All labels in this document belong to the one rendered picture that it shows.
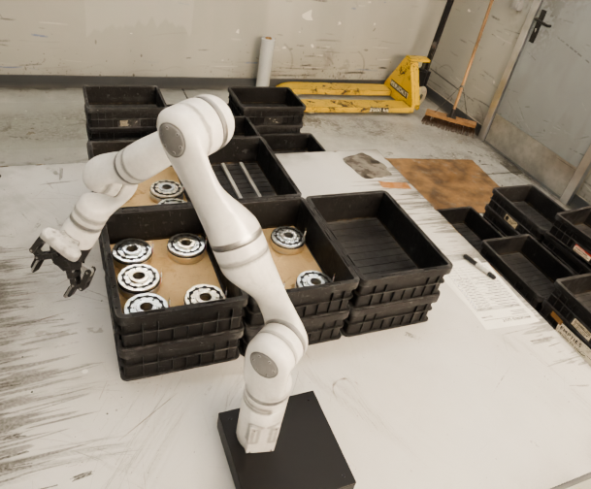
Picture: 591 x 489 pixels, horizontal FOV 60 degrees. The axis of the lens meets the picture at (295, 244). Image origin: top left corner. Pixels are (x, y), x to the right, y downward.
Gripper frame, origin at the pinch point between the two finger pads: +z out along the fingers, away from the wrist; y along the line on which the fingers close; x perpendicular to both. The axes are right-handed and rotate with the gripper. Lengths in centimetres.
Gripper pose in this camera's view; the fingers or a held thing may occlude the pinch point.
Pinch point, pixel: (51, 281)
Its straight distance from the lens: 130.0
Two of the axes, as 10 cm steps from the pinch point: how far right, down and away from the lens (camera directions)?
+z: -5.8, 7.0, 4.1
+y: -7.8, -6.2, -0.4
